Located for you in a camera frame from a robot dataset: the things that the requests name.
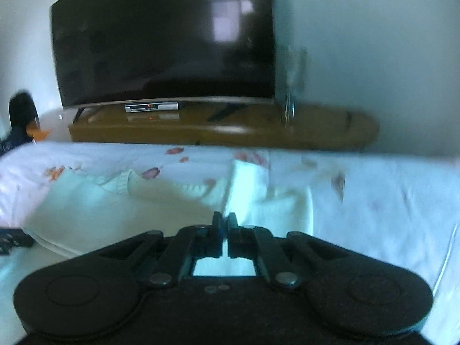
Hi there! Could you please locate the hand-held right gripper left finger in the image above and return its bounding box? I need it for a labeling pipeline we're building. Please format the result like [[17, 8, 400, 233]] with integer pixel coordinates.
[[101, 211, 224, 289]]

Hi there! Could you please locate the orange object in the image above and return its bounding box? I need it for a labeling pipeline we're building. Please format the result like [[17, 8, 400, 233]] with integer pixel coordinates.
[[26, 120, 51, 141]]

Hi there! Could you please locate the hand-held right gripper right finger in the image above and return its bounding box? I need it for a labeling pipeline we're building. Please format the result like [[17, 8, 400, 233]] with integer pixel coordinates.
[[229, 213, 346, 290]]

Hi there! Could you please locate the clear glass vase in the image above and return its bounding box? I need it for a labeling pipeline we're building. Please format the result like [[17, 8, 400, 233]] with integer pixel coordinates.
[[278, 45, 310, 130]]

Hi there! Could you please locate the dark blue cloth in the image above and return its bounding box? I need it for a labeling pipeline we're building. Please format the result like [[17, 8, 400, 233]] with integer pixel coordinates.
[[0, 127, 34, 156]]

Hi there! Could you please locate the black rounded object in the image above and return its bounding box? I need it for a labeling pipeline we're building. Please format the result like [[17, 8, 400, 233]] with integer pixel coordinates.
[[9, 93, 39, 130]]

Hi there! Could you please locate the silver set-top box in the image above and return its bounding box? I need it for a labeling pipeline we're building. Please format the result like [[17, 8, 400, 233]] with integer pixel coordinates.
[[124, 102, 180, 113]]

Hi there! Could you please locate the black flat television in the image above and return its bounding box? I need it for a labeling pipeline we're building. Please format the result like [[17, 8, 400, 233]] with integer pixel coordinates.
[[49, 0, 277, 123]]

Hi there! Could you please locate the brown wooden television stand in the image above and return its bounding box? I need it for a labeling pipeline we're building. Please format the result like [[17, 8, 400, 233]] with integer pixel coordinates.
[[68, 101, 380, 150]]

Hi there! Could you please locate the white knit garment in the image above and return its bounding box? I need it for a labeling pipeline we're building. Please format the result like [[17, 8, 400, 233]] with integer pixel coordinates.
[[25, 160, 315, 277]]

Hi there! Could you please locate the white floral bed sheet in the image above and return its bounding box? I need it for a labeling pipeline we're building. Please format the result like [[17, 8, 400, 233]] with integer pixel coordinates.
[[0, 141, 460, 345]]

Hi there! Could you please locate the black remote control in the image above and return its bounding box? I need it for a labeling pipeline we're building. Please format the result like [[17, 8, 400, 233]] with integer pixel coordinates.
[[208, 103, 248, 122]]

